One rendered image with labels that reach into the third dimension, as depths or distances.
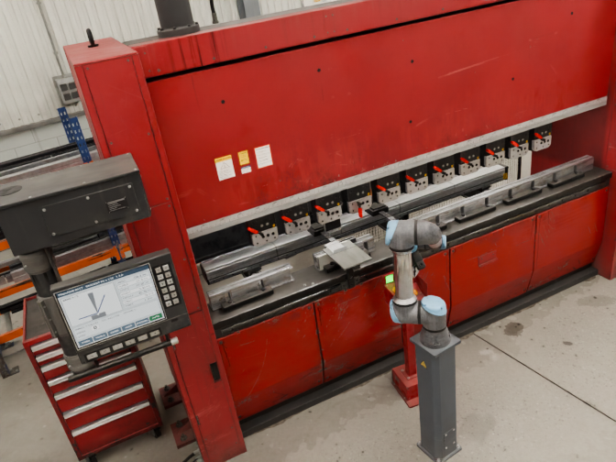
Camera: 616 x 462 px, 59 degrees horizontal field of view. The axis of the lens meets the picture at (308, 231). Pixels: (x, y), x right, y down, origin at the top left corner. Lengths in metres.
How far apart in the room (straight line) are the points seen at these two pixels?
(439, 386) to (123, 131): 1.91
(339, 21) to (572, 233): 2.40
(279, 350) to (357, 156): 1.21
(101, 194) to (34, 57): 4.69
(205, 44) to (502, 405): 2.62
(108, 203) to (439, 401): 1.87
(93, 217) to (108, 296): 0.32
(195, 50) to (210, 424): 1.97
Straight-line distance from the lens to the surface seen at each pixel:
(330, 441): 3.42
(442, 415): 3.04
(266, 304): 3.02
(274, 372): 3.31
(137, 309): 2.27
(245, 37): 2.66
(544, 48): 3.77
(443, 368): 2.83
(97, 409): 3.46
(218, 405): 3.16
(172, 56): 2.58
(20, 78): 6.69
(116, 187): 2.08
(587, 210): 4.38
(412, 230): 2.46
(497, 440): 3.42
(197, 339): 2.87
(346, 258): 3.07
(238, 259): 3.28
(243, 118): 2.72
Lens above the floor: 2.57
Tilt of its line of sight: 27 degrees down
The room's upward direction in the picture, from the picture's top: 9 degrees counter-clockwise
